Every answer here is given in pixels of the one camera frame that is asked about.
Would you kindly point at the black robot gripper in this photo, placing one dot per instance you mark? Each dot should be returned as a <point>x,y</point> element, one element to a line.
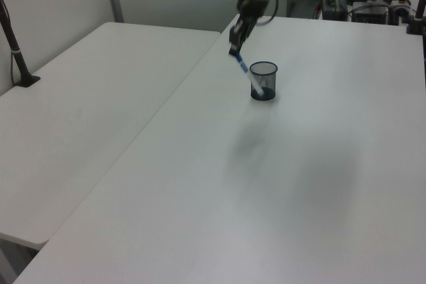
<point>253,4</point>

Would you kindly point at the blue and white marker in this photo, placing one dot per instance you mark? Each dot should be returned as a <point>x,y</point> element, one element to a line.
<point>249,76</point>

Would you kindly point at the black mesh pen cup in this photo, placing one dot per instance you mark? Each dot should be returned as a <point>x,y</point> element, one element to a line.
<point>266,81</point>

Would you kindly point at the dark device with green part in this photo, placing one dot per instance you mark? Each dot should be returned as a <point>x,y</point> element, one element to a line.
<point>333,6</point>

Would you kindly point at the black electronics box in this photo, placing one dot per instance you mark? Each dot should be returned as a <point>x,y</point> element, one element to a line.
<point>371,13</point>

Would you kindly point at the white folding side table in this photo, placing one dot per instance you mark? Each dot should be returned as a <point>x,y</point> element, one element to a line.
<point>83,114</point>

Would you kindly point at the black clamped camera pole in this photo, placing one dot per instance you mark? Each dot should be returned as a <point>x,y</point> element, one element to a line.
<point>417,14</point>

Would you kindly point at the black camera stand with base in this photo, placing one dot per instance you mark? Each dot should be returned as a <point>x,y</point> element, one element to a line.
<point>15,48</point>

